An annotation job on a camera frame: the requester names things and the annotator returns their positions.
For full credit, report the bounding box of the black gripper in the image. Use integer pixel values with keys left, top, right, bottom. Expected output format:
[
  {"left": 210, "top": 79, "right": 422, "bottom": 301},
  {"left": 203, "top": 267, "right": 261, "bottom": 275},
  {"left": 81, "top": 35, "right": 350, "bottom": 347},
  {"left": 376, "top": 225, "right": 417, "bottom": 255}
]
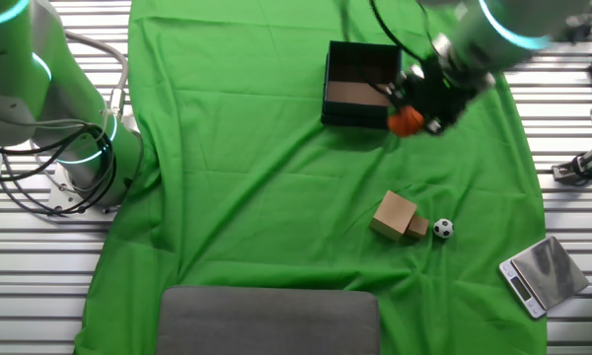
[{"left": 385, "top": 54, "right": 495, "bottom": 136}]

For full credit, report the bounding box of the small orange basketball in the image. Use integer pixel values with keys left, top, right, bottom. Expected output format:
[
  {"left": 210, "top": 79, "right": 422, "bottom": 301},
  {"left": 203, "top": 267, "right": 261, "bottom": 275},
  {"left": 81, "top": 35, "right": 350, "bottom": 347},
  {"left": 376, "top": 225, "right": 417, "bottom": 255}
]
[{"left": 387, "top": 105, "right": 426, "bottom": 139}]

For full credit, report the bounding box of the large wooden block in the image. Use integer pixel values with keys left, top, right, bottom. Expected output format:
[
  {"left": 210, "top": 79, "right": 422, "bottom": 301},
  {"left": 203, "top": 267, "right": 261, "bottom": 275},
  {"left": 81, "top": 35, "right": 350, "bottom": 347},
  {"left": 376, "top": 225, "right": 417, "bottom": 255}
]
[{"left": 368, "top": 189, "right": 419, "bottom": 243}]

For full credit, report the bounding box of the small wooden cube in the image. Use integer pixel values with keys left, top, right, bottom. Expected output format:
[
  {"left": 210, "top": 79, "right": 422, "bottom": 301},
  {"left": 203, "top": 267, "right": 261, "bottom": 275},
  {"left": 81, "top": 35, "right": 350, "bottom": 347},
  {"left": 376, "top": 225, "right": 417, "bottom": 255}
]
[{"left": 405, "top": 214, "right": 431, "bottom": 242}]

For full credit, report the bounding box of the small soccer ball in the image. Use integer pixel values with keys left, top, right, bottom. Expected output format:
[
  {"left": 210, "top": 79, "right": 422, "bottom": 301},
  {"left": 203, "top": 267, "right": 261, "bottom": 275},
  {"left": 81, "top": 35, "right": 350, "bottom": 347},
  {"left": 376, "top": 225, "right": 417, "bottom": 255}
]
[{"left": 432, "top": 218, "right": 456, "bottom": 241}]

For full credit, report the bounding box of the dark green gift box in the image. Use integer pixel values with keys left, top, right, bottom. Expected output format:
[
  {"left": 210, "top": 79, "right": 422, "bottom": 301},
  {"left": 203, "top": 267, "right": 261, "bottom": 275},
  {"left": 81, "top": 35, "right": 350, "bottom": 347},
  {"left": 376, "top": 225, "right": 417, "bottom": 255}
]
[{"left": 320, "top": 39, "right": 405, "bottom": 131}]

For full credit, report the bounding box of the green cloth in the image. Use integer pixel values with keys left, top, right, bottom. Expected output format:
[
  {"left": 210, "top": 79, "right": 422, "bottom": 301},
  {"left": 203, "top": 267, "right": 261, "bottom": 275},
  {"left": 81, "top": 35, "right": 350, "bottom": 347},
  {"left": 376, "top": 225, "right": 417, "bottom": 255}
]
[{"left": 73, "top": 0, "right": 549, "bottom": 355}]

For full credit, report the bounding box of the silver digital scale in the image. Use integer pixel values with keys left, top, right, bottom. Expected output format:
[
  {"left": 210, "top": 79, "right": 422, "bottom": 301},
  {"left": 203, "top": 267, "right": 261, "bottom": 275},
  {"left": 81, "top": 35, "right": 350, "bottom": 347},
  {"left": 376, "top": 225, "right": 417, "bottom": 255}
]
[{"left": 497, "top": 235, "right": 591, "bottom": 320}]

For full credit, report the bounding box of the grey cushion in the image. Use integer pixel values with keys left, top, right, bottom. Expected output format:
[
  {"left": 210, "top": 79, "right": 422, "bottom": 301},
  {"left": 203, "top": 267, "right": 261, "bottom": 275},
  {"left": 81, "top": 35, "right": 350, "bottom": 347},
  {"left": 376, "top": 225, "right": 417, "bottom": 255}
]
[{"left": 155, "top": 285, "right": 382, "bottom": 355}]

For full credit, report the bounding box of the grey conduit hose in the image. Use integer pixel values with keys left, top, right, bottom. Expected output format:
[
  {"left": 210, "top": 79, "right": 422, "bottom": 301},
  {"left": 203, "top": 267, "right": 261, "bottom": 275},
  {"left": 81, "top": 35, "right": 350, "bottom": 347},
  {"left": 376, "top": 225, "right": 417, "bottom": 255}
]
[{"left": 62, "top": 31, "right": 130, "bottom": 122}]

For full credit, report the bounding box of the black base cable bundle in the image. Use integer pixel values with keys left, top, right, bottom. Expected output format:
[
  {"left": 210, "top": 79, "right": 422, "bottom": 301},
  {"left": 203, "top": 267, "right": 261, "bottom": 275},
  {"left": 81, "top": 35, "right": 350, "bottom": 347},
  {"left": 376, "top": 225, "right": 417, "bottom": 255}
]
[{"left": 0, "top": 122, "right": 119, "bottom": 217}]

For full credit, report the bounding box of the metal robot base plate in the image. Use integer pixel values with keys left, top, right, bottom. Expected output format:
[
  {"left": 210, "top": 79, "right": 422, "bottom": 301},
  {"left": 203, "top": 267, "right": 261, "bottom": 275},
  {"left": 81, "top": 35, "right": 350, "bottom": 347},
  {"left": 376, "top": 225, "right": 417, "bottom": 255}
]
[{"left": 45, "top": 161, "right": 120, "bottom": 219}]

